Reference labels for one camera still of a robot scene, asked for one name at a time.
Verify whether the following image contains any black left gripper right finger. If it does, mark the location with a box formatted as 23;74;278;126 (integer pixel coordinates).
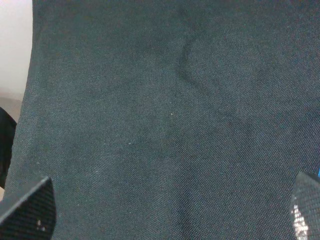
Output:
290;172;320;240

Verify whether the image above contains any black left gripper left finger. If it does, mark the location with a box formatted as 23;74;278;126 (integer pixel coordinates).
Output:
0;176;56;240

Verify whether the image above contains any black table cloth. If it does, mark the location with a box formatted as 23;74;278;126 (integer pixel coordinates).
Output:
4;0;320;240

